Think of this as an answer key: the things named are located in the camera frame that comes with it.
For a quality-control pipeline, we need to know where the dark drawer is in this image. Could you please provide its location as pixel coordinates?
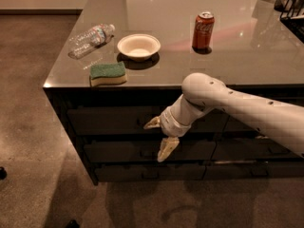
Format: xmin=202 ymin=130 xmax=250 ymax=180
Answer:
xmin=67 ymin=106 xmax=228 ymax=136
xmin=212 ymin=138 xmax=298 ymax=161
xmin=84 ymin=140 xmax=216 ymax=162
xmin=203 ymin=161 xmax=304 ymax=180
xmin=95 ymin=163 xmax=205 ymax=182
xmin=224 ymin=116 xmax=256 ymax=132

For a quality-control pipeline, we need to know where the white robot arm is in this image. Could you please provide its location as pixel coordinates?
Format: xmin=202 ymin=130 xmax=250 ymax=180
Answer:
xmin=144 ymin=73 xmax=304 ymax=162

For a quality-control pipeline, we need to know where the green yellow sponge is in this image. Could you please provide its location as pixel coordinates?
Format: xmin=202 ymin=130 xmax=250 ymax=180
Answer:
xmin=89 ymin=62 xmax=127 ymax=86

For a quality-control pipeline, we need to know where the black object on floor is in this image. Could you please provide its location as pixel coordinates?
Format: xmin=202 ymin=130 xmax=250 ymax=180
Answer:
xmin=0 ymin=166 xmax=7 ymax=180
xmin=65 ymin=219 xmax=80 ymax=228

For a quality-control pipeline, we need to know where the white paper bowl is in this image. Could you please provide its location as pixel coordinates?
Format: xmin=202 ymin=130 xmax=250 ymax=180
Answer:
xmin=117 ymin=34 xmax=161 ymax=62

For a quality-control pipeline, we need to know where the dark drawer cabinet counter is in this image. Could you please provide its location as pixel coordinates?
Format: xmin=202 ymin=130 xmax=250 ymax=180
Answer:
xmin=44 ymin=0 xmax=304 ymax=183

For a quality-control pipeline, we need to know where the black object on floor bottom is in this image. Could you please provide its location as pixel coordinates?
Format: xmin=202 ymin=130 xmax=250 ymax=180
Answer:
xmin=65 ymin=219 xmax=80 ymax=228

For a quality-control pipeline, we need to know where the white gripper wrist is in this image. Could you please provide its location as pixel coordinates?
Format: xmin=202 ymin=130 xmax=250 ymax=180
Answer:
xmin=143 ymin=94 xmax=206 ymax=162

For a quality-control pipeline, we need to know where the black object on floor left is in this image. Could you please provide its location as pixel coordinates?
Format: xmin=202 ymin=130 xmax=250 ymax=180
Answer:
xmin=0 ymin=166 xmax=7 ymax=180

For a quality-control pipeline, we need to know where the red cola can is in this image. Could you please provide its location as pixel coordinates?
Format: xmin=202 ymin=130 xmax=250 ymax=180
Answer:
xmin=192 ymin=11 xmax=215 ymax=54

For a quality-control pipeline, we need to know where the black wire rack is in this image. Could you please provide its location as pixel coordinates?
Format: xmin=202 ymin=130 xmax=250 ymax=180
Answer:
xmin=274 ymin=0 xmax=304 ymax=43

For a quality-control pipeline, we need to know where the clear plastic water bottle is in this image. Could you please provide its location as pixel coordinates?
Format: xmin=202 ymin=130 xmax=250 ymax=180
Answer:
xmin=68 ymin=24 xmax=115 ymax=59

